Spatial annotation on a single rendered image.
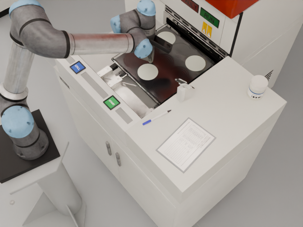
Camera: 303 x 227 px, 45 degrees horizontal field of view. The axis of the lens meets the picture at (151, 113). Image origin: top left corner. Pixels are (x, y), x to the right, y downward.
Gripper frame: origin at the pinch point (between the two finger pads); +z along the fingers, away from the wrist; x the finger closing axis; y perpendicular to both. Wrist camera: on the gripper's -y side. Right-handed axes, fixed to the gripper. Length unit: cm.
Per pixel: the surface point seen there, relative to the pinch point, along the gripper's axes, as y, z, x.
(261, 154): -74, 91, -9
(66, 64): 37.6, -4.7, 14.6
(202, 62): -24.1, 1.3, -5.4
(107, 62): 24.5, 9.2, -1.6
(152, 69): -0.9, 1.2, 3.9
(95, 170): 33, 91, 27
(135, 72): 6.5, 1.3, 7.5
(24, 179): 41, 9, 68
